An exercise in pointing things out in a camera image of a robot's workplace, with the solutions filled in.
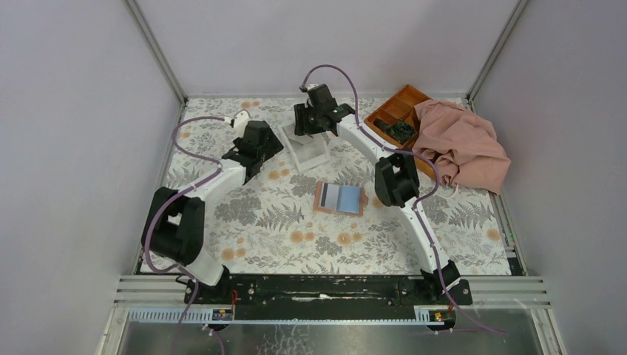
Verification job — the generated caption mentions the tan leather card holder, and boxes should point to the tan leather card holder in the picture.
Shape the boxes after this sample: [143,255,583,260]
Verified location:
[313,181,367,217]

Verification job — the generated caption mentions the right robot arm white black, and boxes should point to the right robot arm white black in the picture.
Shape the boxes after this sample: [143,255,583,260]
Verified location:
[294,84,461,305]

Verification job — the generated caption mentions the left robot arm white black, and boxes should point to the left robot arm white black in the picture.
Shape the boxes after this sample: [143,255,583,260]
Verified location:
[142,121,283,304]

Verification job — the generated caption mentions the white plastic card box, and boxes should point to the white plastic card box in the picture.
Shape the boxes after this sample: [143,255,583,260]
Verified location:
[279,124,330,172]

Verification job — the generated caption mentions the floral table mat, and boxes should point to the floral table mat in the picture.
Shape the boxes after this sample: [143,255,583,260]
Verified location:
[166,96,511,275]

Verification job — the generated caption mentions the orange wooden tray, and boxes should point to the orange wooden tray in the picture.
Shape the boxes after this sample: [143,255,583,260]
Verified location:
[365,84,431,151]

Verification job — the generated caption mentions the dark green items in tray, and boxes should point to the dark green items in tray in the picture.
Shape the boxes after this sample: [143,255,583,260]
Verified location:
[374,119,415,144]

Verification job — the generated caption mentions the pink cloth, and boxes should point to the pink cloth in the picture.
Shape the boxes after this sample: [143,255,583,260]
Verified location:
[412,99,511,195]

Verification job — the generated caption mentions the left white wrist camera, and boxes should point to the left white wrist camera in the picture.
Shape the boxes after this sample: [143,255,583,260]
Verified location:
[231,109,251,129]

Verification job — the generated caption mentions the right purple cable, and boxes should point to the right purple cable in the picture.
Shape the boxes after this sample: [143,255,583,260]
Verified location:
[299,64,510,337]

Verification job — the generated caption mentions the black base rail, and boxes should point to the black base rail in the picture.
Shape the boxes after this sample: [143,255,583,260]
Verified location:
[184,274,472,321]

